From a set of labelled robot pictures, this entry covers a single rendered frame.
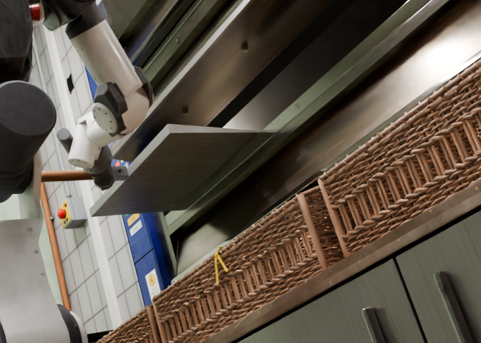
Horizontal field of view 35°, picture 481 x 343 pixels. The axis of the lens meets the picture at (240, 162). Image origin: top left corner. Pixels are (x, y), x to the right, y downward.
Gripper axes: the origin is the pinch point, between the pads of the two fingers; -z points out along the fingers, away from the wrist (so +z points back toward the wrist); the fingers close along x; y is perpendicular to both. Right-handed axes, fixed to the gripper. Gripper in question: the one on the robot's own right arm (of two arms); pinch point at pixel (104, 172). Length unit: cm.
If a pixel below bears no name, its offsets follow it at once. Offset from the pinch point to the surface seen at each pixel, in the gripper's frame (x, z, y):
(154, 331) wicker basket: -52, 29, -6
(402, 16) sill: -4, 50, -79
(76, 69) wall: 80, -75, 9
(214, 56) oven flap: 19.6, 12.0, -38.8
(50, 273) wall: 12, -118, 45
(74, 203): 29, -90, 24
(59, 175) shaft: -0.7, 8.4, 10.8
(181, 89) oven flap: 19.9, -1.9, -27.7
